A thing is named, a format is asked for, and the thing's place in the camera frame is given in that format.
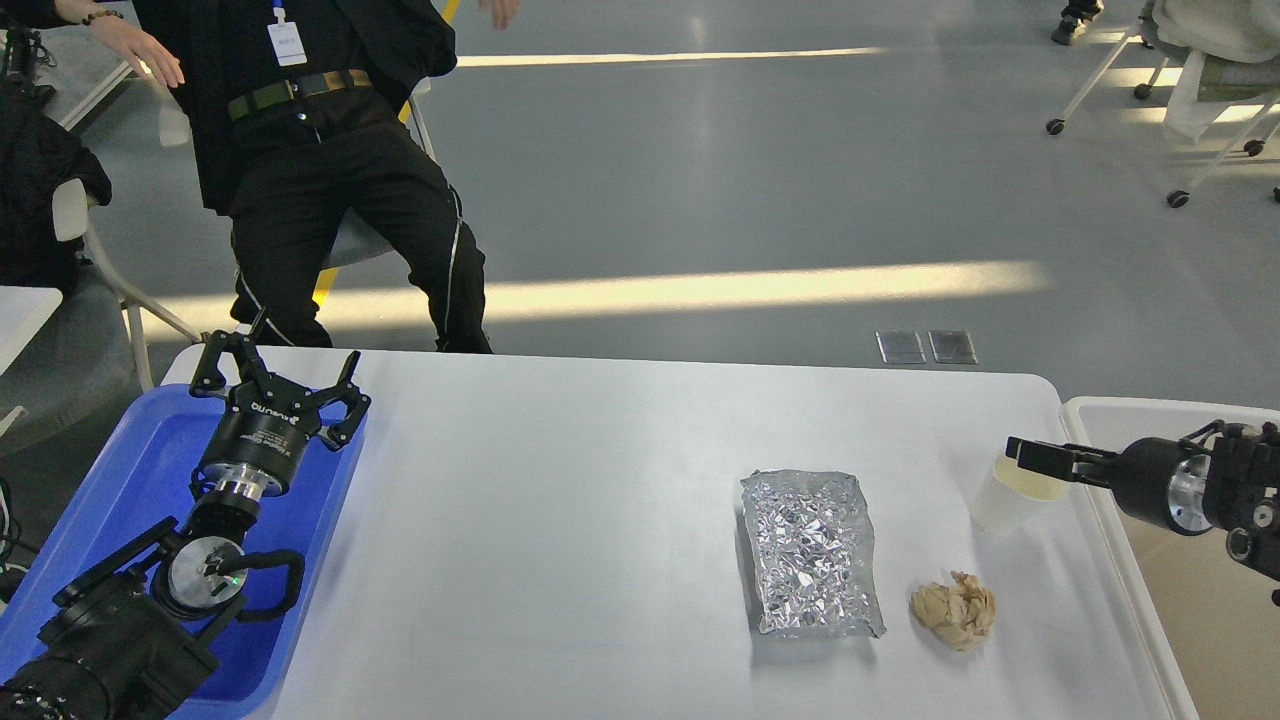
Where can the crumpled beige paper ball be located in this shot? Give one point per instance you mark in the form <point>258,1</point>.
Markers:
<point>961,614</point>

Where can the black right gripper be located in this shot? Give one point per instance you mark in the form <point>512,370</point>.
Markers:
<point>1154,480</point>

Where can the silver floor plate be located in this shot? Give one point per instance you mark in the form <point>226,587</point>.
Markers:
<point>901,347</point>
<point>953,347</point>

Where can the white plastic bin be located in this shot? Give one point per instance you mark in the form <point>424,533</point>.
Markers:
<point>1219,623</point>

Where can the walking person in black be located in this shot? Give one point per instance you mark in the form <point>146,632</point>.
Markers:
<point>1075,16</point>

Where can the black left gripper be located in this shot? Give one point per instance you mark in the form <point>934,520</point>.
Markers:
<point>263,430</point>

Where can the right silver floor plate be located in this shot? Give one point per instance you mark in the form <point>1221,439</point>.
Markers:
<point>953,347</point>

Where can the crumpled silver foil bag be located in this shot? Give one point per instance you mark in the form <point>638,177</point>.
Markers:
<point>812,546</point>

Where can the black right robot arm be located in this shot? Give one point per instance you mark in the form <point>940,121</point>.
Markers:
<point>1223,475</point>

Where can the white chair with coat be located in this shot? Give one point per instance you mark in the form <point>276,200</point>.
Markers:
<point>1226,52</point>

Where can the left silver floor plate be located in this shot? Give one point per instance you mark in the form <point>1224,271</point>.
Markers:
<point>901,347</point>

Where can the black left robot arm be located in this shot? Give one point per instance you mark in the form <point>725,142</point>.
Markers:
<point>177,583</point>

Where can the grey chair with black jacket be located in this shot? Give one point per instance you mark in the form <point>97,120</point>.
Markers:
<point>91,350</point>

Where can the white paper cup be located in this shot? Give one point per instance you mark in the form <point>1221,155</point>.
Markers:
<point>1011,495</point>

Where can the person in black clothes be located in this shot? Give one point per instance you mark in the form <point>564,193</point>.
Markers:
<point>293,108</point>

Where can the white side table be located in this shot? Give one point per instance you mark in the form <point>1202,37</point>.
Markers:
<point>23,312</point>

